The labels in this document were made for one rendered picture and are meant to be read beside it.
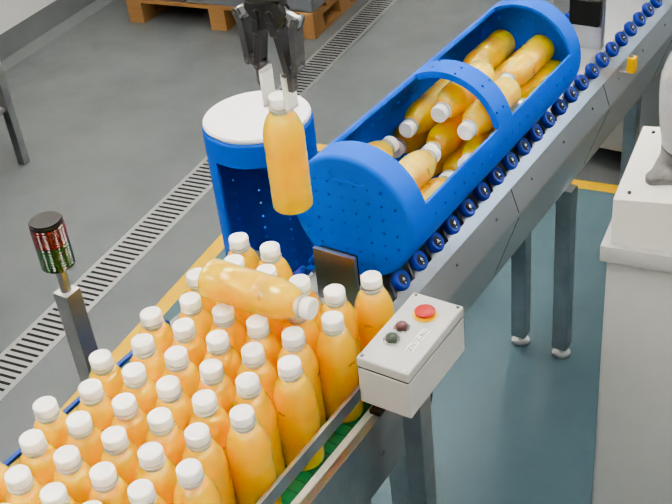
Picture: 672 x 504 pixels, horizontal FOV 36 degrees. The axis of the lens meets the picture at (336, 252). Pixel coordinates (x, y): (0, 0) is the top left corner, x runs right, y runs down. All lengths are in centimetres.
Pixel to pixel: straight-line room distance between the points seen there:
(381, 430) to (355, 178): 49
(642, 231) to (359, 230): 56
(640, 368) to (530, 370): 105
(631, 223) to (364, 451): 70
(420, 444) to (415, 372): 24
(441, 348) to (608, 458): 86
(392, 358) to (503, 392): 158
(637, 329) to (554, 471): 87
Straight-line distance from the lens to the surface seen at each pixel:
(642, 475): 258
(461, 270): 234
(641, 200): 212
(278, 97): 179
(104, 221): 439
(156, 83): 549
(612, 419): 248
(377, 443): 196
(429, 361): 178
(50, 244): 196
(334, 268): 211
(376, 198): 205
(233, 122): 266
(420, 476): 201
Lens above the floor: 224
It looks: 35 degrees down
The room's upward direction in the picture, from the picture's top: 7 degrees counter-clockwise
